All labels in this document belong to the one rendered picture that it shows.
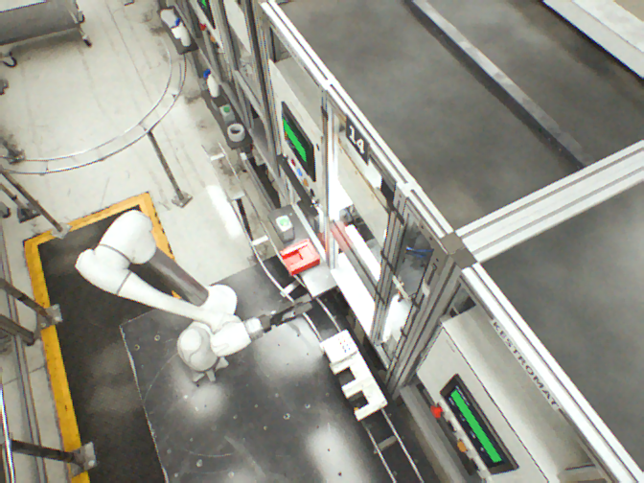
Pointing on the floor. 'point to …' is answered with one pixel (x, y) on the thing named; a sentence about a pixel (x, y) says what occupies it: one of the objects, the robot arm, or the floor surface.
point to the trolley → (38, 23)
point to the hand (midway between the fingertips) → (305, 304)
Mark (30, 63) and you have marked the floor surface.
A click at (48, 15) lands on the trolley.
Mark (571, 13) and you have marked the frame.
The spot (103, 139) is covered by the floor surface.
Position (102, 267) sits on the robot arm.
